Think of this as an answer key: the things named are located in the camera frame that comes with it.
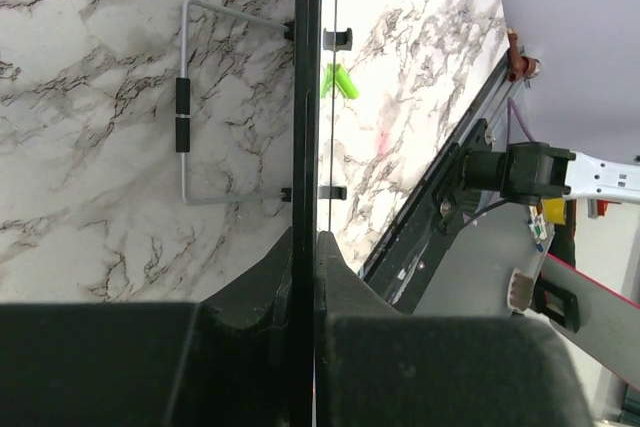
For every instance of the black mounting rail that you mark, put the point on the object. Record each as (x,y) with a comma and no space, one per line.
(404,261)

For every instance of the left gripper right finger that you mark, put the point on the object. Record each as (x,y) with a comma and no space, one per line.
(378,367)

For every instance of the white whiteboard black frame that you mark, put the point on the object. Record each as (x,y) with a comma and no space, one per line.
(315,192)

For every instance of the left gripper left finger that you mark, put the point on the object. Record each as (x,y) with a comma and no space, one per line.
(218,362)

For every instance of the red brown connector plug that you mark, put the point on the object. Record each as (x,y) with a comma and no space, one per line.
(521,67)

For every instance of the whiteboard wire stand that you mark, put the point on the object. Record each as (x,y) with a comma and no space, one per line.
(183,103)

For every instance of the green marker cap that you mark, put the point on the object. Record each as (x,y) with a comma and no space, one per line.
(342,82)

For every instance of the aluminium frame rail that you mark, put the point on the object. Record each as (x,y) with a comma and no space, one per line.
(486,104)

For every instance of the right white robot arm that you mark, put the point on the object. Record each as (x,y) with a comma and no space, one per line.
(528,172)

